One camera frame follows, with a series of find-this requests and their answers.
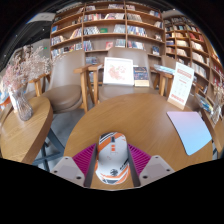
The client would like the beige wooden-armed armchair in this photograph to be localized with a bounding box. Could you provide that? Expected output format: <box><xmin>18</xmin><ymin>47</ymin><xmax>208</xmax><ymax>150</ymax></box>
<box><xmin>28</xmin><ymin>49</ymin><xmax>98</xmax><ymax>114</ymax></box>
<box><xmin>156</xmin><ymin>54</ymin><xmax>183</xmax><ymax>98</ymax></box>
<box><xmin>88</xmin><ymin>46</ymin><xmax>167</xmax><ymax>103</ymax></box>

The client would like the white orange patterned computer mouse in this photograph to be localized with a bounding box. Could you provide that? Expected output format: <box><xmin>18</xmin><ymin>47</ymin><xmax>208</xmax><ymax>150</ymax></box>
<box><xmin>94</xmin><ymin>131</ymin><xmax>132</xmax><ymax>185</ymax></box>

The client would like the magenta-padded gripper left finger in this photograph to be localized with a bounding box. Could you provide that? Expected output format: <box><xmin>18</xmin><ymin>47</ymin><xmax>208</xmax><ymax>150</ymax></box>
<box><xmin>51</xmin><ymin>143</ymin><xmax>99</xmax><ymax>188</ymax></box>

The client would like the glass vase with dried flowers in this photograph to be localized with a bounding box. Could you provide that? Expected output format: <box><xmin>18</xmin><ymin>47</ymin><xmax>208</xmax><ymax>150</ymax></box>
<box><xmin>1</xmin><ymin>44</ymin><xmax>56</xmax><ymax>122</ymax></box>
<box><xmin>209</xmin><ymin>83</ymin><xmax>224</xmax><ymax>126</ymax></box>

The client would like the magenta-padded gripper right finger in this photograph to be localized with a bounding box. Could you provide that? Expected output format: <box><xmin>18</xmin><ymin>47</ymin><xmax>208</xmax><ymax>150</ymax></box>
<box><xmin>128</xmin><ymin>143</ymin><xmax>175</xmax><ymax>188</ymax></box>

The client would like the white sign with wooden base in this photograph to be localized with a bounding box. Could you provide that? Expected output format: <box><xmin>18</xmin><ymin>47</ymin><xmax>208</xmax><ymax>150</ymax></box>
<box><xmin>167</xmin><ymin>61</ymin><xmax>195</xmax><ymax>111</ymax></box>

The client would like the light blue pink mouse pad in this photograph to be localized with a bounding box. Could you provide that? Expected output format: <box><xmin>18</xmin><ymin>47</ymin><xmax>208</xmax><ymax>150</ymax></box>
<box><xmin>166</xmin><ymin>110</ymin><xmax>213</xmax><ymax>157</ymax></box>

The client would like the round wooden side table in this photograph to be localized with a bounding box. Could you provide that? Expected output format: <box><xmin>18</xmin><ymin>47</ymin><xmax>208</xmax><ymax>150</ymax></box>
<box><xmin>0</xmin><ymin>96</ymin><xmax>66</xmax><ymax>166</ymax></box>
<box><xmin>199</xmin><ymin>109</ymin><xmax>224</xmax><ymax>158</ymax></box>

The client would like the white framed red picture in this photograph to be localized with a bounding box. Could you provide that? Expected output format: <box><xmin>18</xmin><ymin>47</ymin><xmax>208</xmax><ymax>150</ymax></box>
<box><xmin>102</xmin><ymin>56</ymin><xmax>135</xmax><ymax>87</ymax></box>

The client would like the wide wooden bookshelf unit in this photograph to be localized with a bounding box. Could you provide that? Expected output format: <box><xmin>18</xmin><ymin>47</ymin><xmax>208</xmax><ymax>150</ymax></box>
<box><xmin>49</xmin><ymin>1</ymin><xmax>167</xmax><ymax>68</ymax></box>

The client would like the stack of colourful books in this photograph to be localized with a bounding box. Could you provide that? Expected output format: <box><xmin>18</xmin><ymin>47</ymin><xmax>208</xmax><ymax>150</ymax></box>
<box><xmin>194</xmin><ymin>93</ymin><xmax>214</xmax><ymax>114</ymax></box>

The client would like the dark cover book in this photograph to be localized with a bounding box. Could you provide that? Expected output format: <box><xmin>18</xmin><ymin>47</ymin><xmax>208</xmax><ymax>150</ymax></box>
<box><xmin>133</xmin><ymin>66</ymin><xmax>151</xmax><ymax>88</ymax></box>

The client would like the curved wooden bookshelf unit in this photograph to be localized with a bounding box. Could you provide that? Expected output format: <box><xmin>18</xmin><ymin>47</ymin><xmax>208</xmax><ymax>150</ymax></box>
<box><xmin>163</xmin><ymin>14</ymin><xmax>224</xmax><ymax>111</ymax></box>

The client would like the stack of light blue magazines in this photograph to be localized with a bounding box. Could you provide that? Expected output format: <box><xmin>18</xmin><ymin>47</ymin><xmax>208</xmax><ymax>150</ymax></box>
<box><xmin>153</xmin><ymin>63</ymin><xmax>176</xmax><ymax>76</ymax></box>

